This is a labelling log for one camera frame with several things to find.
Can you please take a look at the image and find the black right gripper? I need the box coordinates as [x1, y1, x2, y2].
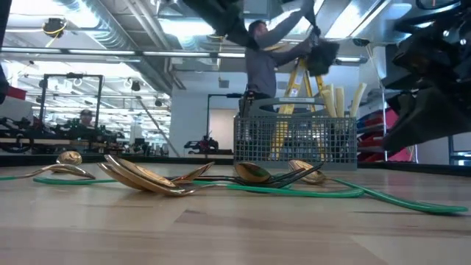
[381, 35, 471, 152]

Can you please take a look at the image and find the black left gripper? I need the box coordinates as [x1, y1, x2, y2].
[182, 0, 261, 51]

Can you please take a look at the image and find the gold spoon green handle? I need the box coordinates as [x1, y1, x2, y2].
[288, 158, 469, 215]
[33, 163, 148, 192]
[234, 161, 294, 191]
[0, 163, 96, 182]
[56, 150, 83, 167]

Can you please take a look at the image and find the grey plastic cutlery basket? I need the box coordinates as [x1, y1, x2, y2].
[233, 96, 358, 171]

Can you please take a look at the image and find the pile of gold spoons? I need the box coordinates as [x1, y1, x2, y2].
[104, 154, 365, 199]

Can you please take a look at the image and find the black framed panel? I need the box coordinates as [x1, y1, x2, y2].
[447, 134, 471, 167]

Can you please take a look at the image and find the person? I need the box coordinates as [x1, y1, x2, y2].
[237, 0, 322, 119]
[79, 108, 96, 129]

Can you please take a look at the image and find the red storage bin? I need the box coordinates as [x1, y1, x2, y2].
[356, 108, 400, 128]
[357, 146, 413, 163]
[357, 127, 391, 148]

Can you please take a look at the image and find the white metal shelf rack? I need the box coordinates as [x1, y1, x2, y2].
[355, 89, 419, 163]

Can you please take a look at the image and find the yellow step ladder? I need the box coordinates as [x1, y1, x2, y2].
[270, 57, 328, 161]

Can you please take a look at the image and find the pale door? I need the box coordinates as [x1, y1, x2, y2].
[208, 108, 236, 155]

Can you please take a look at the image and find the grey leaning pole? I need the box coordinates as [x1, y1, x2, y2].
[138, 97, 182, 158]

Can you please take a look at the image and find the long fluorescent ceiling light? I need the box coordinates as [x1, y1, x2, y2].
[0, 46, 364, 63]

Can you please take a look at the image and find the distant robot workstation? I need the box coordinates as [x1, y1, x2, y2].
[0, 110, 126, 155]

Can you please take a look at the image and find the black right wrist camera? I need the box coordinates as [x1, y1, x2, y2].
[391, 31, 442, 91]

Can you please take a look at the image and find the black camera gantry frame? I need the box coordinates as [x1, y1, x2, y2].
[38, 72, 105, 128]
[205, 92, 244, 148]

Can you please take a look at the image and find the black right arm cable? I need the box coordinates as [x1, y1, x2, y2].
[394, 0, 464, 35]

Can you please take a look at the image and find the black ceiling cable reel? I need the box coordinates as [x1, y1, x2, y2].
[41, 17, 69, 40]

